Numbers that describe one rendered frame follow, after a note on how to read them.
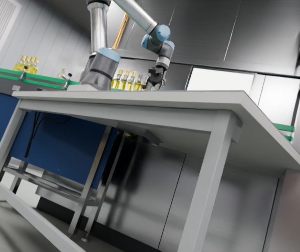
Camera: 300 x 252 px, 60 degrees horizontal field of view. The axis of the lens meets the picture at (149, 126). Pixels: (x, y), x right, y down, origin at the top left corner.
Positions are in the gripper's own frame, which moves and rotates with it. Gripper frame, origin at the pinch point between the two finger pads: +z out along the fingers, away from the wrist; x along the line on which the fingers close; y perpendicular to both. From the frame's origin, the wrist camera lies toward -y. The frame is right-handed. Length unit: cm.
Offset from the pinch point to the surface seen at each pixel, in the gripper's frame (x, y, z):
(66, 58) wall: 291, 221, -115
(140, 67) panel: 32, 36, -33
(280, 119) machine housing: -69, 35, -12
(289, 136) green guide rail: -74, 15, 2
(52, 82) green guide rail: 85, 12, 0
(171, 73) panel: 6.2, 34.6, -31.0
